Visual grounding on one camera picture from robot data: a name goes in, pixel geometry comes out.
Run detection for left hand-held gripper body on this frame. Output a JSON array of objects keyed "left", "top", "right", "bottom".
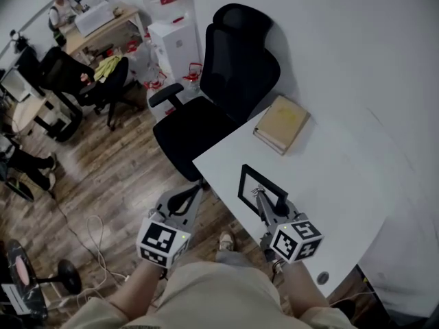
[{"left": 136, "top": 204, "right": 193, "bottom": 270}]

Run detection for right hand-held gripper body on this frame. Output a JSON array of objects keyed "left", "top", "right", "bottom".
[{"left": 259, "top": 199, "right": 325, "bottom": 265}]

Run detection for black picture frame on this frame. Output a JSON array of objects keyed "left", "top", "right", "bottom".
[{"left": 237, "top": 163, "right": 289, "bottom": 216}]

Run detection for person's right forearm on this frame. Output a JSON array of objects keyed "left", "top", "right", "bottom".
[{"left": 281, "top": 259, "right": 333, "bottom": 319}]

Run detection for person's left forearm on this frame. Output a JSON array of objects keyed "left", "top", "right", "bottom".
[{"left": 108, "top": 259, "right": 172, "bottom": 321}]

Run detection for person's beige shoe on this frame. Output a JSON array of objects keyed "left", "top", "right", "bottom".
[{"left": 218, "top": 230, "right": 236, "bottom": 253}]

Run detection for person's grey trousers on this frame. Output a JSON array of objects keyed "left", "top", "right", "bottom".
[{"left": 213, "top": 247, "right": 253, "bottom": 269}]

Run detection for person's beige shirt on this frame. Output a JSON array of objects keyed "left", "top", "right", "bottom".
[{"left": 61, "top": 260, "right": 359, "bottom": 329}]

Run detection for tan book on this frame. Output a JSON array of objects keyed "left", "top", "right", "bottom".
[{"left": 252, "top": 95, "right": 312, "bottom": 156}]

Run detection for black standing fan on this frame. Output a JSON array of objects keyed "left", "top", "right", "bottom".
[{"left": 0, "top": 238, "right": 83, "bottom": 321}]

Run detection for black high-back office chair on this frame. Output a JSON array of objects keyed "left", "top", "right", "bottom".
[{"left": 147, "top": 3, "right": 282, "bottom": 184}]

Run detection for black green-trimmed bag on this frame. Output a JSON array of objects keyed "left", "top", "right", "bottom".
[{"left": 0, "top": 176, "right": 35, "bottom": 202}]

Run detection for yellow cloth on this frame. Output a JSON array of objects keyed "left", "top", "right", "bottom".
[{"left": 93, "top": 54, "right": 122, "bottom": 83}]

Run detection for white water dispenser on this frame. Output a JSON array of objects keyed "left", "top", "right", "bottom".
[{"left": 147, "top": 19, "right": 203, "bottom": 84}]

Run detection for light wood side table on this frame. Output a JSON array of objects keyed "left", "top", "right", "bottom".
[{"left": 11, "top": 94, "right": 75, "bottom": 140}]

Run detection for wooden table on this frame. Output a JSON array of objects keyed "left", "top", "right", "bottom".
[{"left": 64, "top": 4, "right": 147, "bottom": 60}]

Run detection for computer monitor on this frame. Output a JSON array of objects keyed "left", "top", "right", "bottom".
[{"left": 0, "top": 65, "right": 35, "bottom": 103}]

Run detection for white box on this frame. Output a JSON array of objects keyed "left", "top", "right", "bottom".
[{"left": 74, "top": 1, "right": 115, "bottom": 38}]

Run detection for white floor cable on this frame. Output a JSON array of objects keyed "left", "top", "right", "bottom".
[{"left": 75, "top": 214, "right": 130, "bottom": 300}]

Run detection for clear jug with red handle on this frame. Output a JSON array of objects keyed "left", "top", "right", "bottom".
[
  {"left": 146, "top": 88, "right": 176, "bottom": 121},
  {"left": 142, "top": 71, "right": 169, "bottom": 93},
  {"left": 180, "top": 62, "right": 204, "bottom": 95},
  {"left": 123, "top": 39, "right": 141, "bottom": 57}
]

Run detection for black camera on tripod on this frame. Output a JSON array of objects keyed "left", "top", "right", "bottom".
[{"left": 10, "top": 29, "right": 32, "bottom": 53}]

